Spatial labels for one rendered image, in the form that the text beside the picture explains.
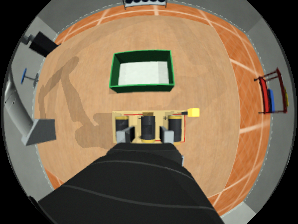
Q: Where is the green open box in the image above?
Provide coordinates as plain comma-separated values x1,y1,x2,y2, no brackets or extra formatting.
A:
109,50,175,93

